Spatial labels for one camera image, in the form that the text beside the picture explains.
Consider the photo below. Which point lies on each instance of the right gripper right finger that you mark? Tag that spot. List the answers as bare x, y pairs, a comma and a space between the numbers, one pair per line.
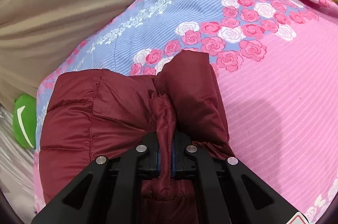
227, 191

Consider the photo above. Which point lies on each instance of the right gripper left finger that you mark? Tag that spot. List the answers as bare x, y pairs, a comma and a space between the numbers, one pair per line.
107, 190

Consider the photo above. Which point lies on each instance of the maroon puffer jacket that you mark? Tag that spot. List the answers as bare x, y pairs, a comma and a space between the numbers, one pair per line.
100, 112

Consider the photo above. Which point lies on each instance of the green pillow white stripe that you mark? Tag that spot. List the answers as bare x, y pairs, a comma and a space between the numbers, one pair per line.
25, 121

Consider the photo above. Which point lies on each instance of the pink floral bed sheet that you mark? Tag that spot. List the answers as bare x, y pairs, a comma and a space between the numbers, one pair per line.
281, 100

